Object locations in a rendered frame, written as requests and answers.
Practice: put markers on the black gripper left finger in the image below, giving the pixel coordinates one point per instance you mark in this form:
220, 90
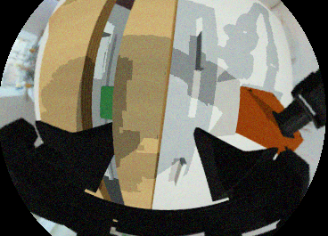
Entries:
89, 152

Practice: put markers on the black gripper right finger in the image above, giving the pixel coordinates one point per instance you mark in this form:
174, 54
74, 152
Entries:
225, 166

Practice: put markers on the small green block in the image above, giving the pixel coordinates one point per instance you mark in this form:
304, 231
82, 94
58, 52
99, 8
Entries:
106, 102

